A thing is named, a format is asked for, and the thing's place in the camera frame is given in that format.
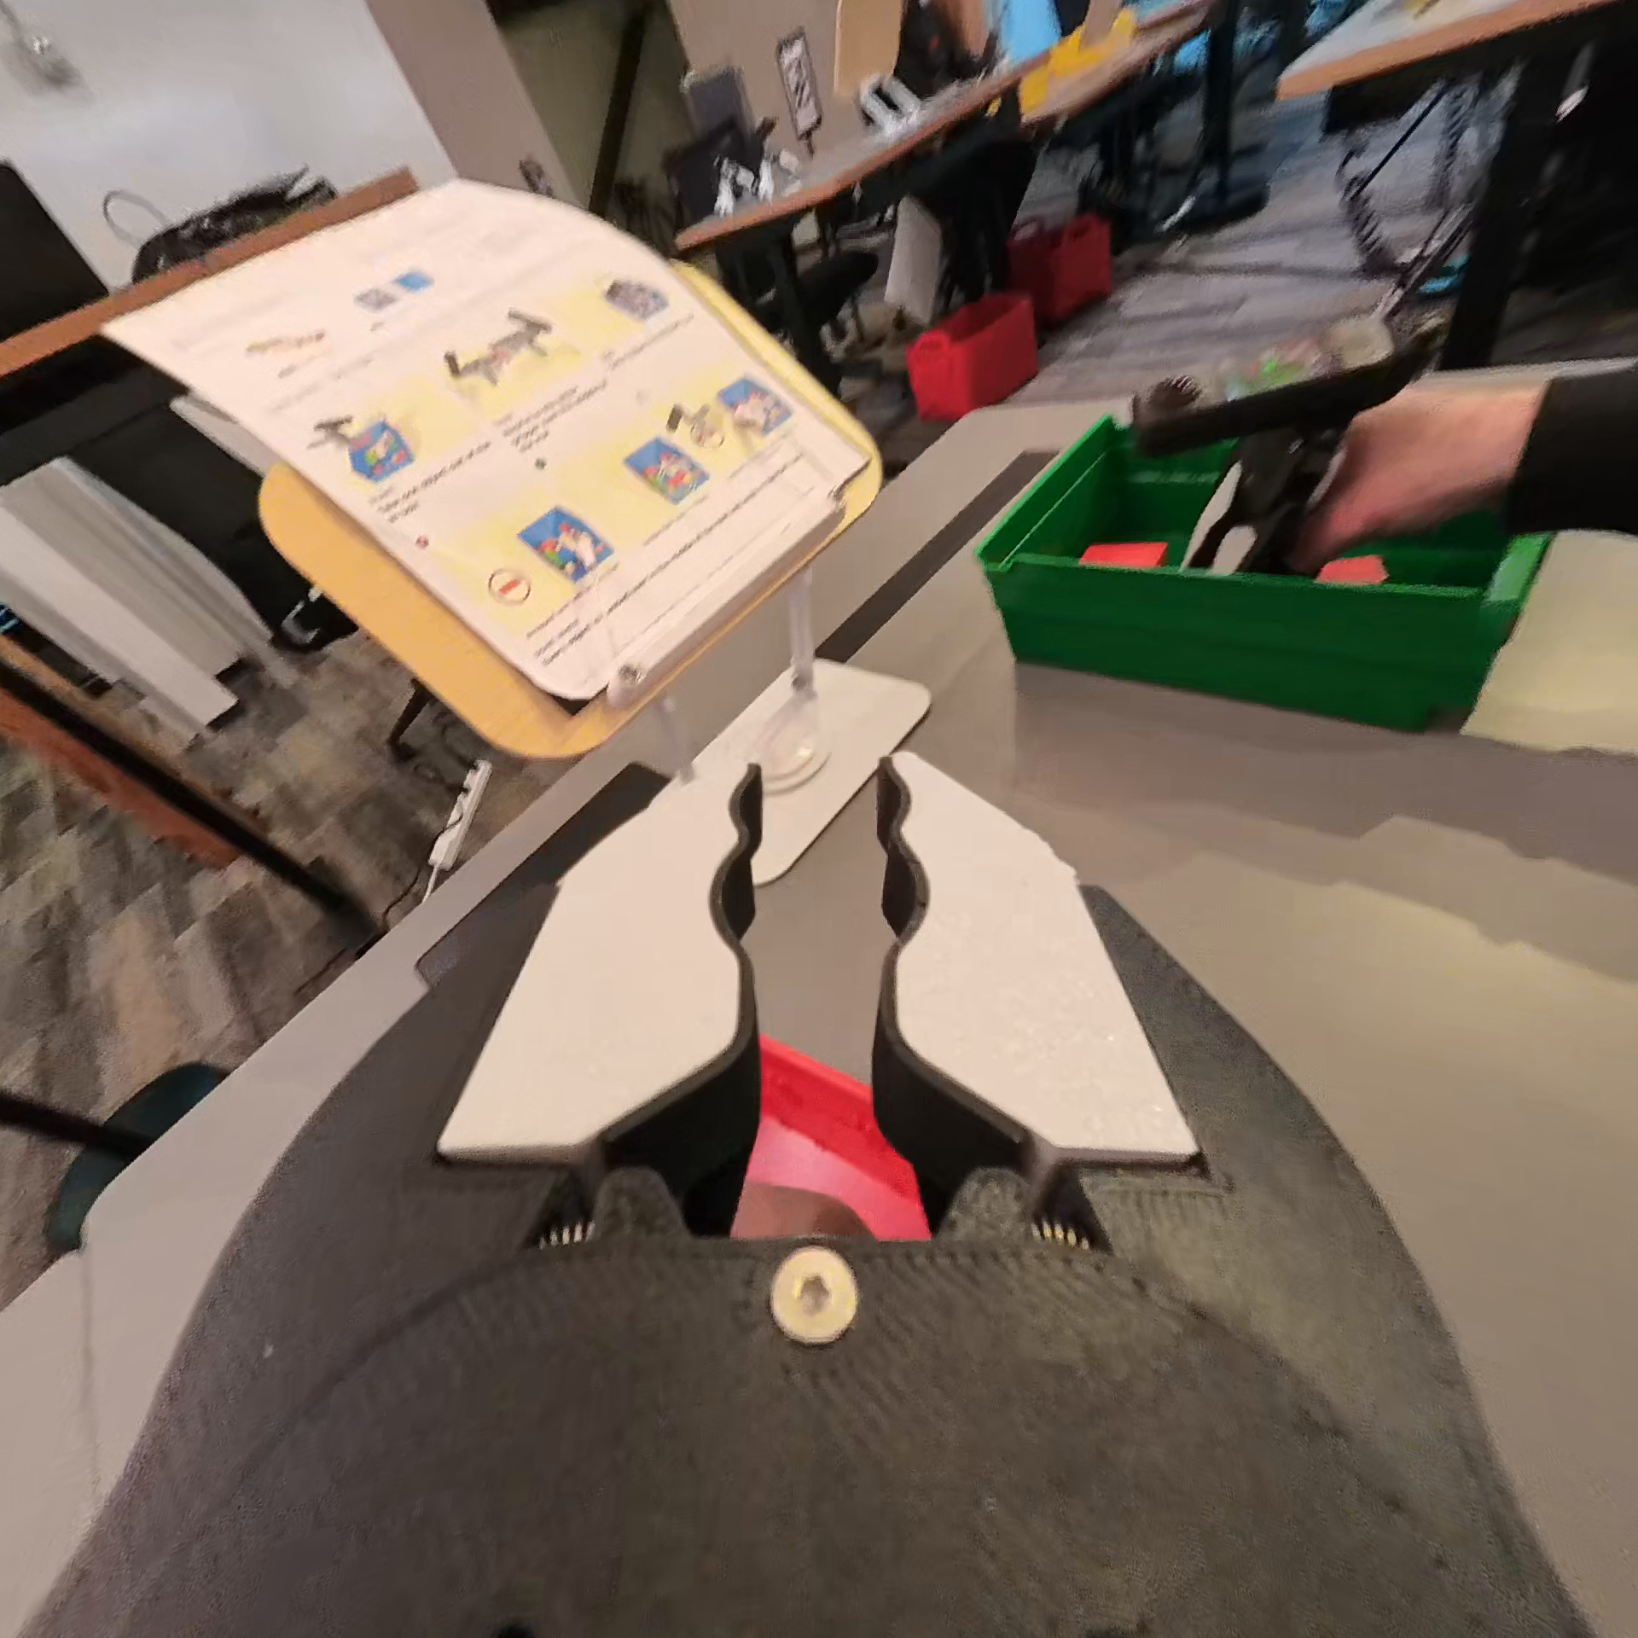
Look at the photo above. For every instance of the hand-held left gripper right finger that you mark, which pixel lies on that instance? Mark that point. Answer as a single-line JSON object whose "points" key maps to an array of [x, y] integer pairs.
{"points": [[1025, 985]]}

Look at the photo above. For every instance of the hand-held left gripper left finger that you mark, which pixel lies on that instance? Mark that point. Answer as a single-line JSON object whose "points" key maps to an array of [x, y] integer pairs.
{"points": [[616, 973]]}

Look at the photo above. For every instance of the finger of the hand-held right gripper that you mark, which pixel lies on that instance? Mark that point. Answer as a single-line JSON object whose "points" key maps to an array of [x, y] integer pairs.
{"points": [[1236, 554], [1210, 519]]}

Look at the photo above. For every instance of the red block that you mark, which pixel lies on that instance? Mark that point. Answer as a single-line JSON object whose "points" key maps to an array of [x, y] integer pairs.
{"points": [[1355, 569], [1125, 554]]}

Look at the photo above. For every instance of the green plastic bin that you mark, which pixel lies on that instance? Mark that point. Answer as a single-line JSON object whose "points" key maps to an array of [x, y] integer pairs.
{"points": [[1216, 645]]}

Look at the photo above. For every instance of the red plastic bin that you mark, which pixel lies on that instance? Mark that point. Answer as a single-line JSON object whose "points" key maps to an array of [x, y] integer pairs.
{"points": [[820, 1113]]}

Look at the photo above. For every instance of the spare hand-held gripper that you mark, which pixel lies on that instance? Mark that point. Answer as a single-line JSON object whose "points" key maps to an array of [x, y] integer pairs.
{"points": [[733, 185], [777, 166]]}

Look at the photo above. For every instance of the person's right hand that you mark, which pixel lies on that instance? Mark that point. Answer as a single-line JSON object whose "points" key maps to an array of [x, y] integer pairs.
{"points": [[1409, 474]]}

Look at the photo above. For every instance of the white power strip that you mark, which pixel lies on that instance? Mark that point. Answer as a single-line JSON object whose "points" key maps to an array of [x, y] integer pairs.
{"points": [[462, 825]]}

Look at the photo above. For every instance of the red floor bin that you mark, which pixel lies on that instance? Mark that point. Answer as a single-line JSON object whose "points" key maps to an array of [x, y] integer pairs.
{"points": [[1062, 261], [974, 359]]}

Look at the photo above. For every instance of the hanging white paper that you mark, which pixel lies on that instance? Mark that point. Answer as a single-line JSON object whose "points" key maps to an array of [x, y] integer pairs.
{"points": [[916, 261]]}

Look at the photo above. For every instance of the instruction sheet on stand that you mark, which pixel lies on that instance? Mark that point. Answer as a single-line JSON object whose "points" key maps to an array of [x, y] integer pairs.
{"points": [[386, 614]]}

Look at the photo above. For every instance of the black office chair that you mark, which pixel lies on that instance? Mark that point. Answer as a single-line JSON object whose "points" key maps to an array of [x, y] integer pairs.
{"points": [[826, 300]]}

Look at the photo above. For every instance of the teal office chair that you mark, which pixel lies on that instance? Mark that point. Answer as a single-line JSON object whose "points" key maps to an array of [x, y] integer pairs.
{"points": [[142, 1150]]}

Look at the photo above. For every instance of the background document stand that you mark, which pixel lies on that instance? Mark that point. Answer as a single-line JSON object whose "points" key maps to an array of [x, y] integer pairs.
{"points": [[865, 37]]}

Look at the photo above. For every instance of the printed instruction sheet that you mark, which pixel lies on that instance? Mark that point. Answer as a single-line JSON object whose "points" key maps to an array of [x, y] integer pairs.
{"points": [[512, 421]]}

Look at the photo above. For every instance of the black tag sign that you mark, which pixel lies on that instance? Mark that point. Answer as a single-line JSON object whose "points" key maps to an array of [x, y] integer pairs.
{"points": [[799, 84]]}

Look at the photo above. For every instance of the white panel stack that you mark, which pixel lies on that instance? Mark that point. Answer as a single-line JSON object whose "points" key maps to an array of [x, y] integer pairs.
{"points": [[103, 589]]}

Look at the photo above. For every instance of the dark wood-edged desk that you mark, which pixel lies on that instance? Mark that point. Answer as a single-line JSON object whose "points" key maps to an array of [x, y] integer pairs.
{"points": [[155, 300]]}

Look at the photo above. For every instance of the black bag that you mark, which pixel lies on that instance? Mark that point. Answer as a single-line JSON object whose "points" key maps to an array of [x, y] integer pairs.
{"points": [[237, 224]]}

